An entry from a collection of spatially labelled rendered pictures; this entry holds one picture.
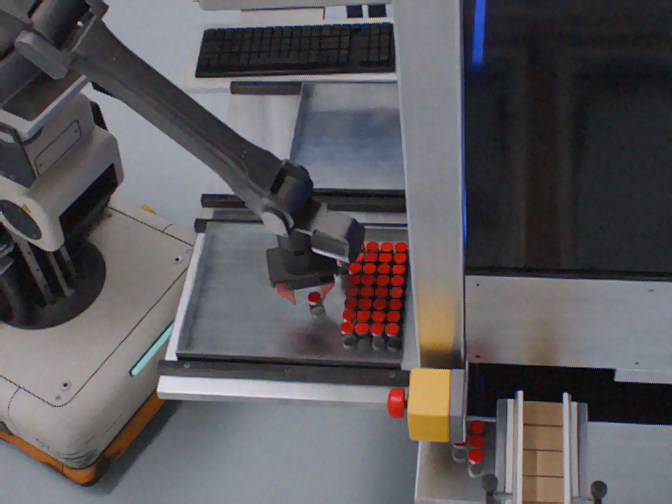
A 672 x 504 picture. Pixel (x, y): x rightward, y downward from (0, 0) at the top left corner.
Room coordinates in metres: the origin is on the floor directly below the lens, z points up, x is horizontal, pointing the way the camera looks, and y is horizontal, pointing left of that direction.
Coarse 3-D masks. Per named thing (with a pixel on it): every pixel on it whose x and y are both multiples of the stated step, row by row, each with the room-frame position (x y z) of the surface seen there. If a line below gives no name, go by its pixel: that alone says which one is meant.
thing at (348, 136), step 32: (320, 96) 1.54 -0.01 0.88; (352, 96) 1.53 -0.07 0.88; (384, 96) 1.51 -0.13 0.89; (320, 128) 1.46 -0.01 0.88; (352, 128) 1.45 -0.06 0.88; (384, 128) 1.43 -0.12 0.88; (320, 160) 1.38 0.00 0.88; (352, 160) 1.37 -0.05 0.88; (384, 160) 1.36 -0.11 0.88; (320, 192) 1.28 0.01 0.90; (352, 192) 1.27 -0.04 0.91; (384, 192) 1.26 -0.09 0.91
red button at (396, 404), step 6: (396, 390) 0.81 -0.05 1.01; (402, 390) 0.80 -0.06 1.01; (390, 396) 0.80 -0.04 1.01; (396, 396) 0.79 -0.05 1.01; (402, 396) 0.79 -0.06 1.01; (390, 402) 0.79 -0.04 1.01; (396, 402) 0.79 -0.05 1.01; (402, 402) 0.79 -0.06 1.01; (390, 408) 0.78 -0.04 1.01; (396, 408) 0.78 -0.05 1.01; (402, 408) 0.78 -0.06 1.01; (390, 414) 0.78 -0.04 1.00; (396, 414) 0.78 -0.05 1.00; (402, 414) 0.78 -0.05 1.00
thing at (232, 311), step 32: (224, 224) 1.23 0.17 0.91; (256, 224) 1.22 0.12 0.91; (224, 256) 1.19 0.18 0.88; (256, 256) 1.18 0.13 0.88; (192, 288) 1.11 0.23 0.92; (224, 288) 1.13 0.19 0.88; (256, 288) 1.12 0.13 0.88; (192, 320) 1.07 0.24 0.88; (224, 320) 1.06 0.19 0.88; (256, 320) 1.05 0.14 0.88; (288, 320) 1.04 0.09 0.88; (320, 320) 1.04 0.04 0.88; (192, 352) 0.99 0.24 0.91; (224, 352) 1.00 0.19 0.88; (256, 352) 0.99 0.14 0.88; (288, 352) 0.98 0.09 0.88; (320, 352) 0.98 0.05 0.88; (352, 352) 0.97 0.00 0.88; (384, 352) 0.96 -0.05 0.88
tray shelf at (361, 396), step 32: (256, 96) 1.57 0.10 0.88; (288, 96) 1.56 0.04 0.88; (256, 128) 1.49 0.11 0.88; (288, 128) 1.47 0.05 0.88; (224, 192) 1.34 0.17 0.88; (192, 256) 1.21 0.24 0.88; (416, 352) 0.95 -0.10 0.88; (160, 384) 0.96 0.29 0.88; (192, 384) 0.95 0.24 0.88; (224, 384) 0.95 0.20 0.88; (256, 384) 0.94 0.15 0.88; (288, 384) 0.93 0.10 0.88; (320, 384) 0.92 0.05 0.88; (352, 384) 0.91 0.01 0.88
